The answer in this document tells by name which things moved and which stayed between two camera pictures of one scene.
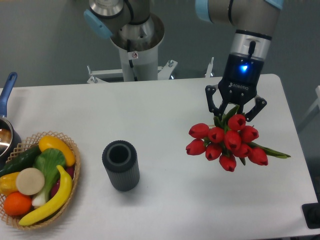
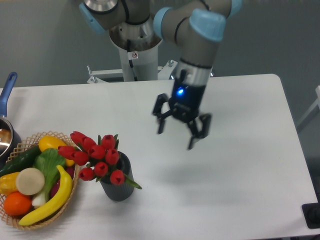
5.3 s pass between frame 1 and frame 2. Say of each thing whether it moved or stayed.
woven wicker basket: stayed
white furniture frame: stayed
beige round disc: stayed
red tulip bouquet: moved
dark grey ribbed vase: moved
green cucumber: stayed
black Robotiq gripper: moved
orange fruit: stayed
